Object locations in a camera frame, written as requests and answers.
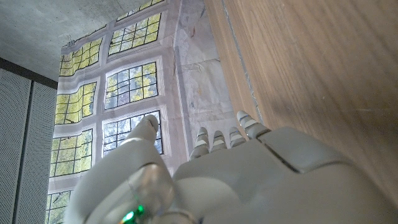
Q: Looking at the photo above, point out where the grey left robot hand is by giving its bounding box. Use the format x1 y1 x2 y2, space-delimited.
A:
63 110 398 224

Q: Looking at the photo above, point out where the printed window backdrop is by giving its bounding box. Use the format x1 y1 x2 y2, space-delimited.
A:
45 0 259 224

